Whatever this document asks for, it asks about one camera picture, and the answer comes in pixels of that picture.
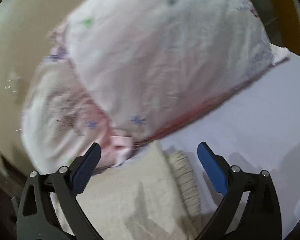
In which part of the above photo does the beige cable-knit sweater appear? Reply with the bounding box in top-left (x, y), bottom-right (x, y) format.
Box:
top-left (51, 141), bottom-right (203, 240)

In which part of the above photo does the lavender bed sheet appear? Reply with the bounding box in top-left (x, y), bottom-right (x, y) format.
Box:
top-left (50, 52), bottom-right (300, 239)

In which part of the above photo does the pink floral left pillow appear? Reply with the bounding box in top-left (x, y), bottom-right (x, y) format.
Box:
top-left (21, 23), bottom-right (133, 174)

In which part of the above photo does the pink floral pillow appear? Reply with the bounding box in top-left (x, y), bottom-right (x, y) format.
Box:
top-left (21, 23), bottom-right (133, 174)
top-left (60, 0), bottom-right (289, 142)

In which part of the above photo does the pink floral right pillow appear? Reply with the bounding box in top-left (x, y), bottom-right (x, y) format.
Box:
top-left (60, 0), bottom-right (289, 142)

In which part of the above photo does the wooden headboard frame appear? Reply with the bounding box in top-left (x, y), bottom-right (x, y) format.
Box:
top-left (251, 0), bottom-right (300, 56)

